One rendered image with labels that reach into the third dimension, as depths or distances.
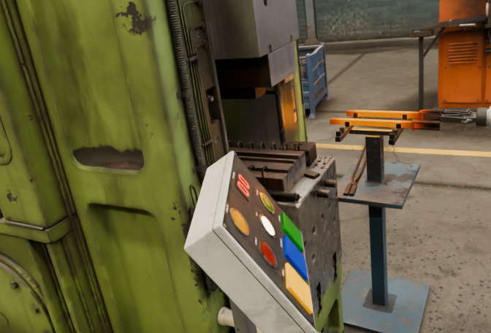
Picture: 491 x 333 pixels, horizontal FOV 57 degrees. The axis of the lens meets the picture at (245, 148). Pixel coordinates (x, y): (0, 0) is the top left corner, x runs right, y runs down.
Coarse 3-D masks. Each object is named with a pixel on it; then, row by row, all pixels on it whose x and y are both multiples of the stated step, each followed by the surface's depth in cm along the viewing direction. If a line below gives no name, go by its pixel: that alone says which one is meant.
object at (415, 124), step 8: (336, 120) 194; (344, 120) 192; (352, 120) 190; (360, 120) 188; (368, 120) 187; (376, 120) 185; (384, 120) 184; (392, 120) 183; (400, 120) 181; (408, 120) 180; (416, 120) 178; (424, 120) 177; (432, 120) 175; (416, 128) 177; (424, 128) 176; (432, 128) 175; (440, 128) 174
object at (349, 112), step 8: (352, 112) 201; (360, 112) 200; (368, 112) 198; (376, 112) 196; (384, 112) 194; (392, 112) 192; (400, 112) 191; (408, 112) 189; (416, 112) 188; (440, 120) 183
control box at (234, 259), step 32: (224, 160) 102; (224, 192) 84; (256, 192) 100; (192, 224) 82; (224, 224) 74; (256, 224) 88; (192, 256) 75; (224, 256) 75; (256, 256) 78; (224, 288) 78; (256, 288) 77; (256, 320) 80; (288, 320) 80
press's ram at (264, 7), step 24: (216, 0) 120; (240, 0) 117; (264, 0) 122; (288, 0) 135; (216, 24) 123; (240, 24) 119; (264, 24) 122; (288, 24) 136; (216, 48) 125; (240, 48) 122; (264, 48) 123
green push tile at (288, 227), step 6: (282, 216) 105; (282, 222) 102; (288, 222) 104; (282, 228) 100; (288, 228) 101; (294, 228) 106; (288, 234) 100; (294, 234) 103; (300, 234) 107; (294, 240) 101; (300, 240) 104; (300, 246) 101
